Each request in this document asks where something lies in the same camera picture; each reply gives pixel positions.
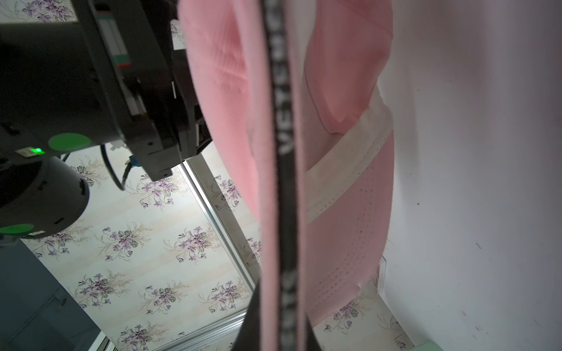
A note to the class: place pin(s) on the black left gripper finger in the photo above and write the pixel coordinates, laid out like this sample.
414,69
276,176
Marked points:
249,336

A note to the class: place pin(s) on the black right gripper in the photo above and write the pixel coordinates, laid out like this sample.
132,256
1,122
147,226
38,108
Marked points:
80,74

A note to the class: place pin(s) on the pink baseball cap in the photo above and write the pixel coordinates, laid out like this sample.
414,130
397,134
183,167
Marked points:
289,91

